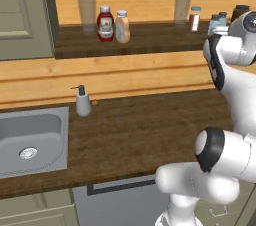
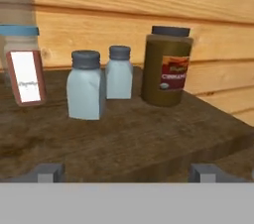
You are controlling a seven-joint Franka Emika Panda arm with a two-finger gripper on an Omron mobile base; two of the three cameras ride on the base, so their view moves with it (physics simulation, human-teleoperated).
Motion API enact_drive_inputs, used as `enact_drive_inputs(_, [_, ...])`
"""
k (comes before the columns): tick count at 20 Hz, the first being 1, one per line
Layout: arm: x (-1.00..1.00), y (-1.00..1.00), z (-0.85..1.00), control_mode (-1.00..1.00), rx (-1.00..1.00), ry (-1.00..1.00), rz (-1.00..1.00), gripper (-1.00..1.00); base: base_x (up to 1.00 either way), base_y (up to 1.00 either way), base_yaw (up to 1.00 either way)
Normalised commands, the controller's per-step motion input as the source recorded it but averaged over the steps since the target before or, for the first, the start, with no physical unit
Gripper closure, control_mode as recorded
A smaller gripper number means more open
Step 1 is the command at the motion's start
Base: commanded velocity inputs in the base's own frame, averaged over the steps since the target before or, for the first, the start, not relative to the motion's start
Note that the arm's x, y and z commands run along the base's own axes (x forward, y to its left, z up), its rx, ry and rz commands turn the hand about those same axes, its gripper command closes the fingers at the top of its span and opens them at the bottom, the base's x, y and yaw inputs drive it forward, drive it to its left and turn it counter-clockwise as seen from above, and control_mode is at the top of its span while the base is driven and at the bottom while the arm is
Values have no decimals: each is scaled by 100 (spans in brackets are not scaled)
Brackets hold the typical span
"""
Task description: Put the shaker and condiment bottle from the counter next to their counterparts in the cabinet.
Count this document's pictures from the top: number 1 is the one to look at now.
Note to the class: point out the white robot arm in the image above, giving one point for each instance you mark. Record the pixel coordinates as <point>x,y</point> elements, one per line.
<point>230,156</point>

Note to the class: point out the peach condiment bottle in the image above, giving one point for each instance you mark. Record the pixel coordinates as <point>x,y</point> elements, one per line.
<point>122,28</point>

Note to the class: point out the red ketchup bottle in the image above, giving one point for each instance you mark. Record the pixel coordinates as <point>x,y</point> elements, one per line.
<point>105,25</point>

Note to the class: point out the red spice shaker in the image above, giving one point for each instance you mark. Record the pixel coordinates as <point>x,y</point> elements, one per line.
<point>194,20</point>

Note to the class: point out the pale blue shaker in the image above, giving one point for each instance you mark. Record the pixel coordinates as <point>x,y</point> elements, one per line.
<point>222,17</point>
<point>213,23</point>

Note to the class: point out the green cabinet door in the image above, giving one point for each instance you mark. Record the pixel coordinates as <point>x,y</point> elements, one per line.
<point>23,13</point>

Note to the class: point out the green base cabinet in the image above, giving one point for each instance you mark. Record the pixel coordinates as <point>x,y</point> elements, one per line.
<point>36,208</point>

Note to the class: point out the grey soap dispenser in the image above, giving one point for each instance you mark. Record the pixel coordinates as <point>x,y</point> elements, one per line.
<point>82,102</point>

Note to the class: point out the grey dishwasher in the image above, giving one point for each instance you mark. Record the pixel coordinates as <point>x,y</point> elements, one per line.
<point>123,203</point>

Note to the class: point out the steel sink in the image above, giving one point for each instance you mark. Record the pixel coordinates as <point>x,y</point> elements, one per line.
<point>31,141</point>

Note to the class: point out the dark jar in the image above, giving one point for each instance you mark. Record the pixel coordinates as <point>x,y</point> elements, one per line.
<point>239,11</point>

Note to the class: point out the green drawer front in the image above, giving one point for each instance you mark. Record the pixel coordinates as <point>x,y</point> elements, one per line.
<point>223,211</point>

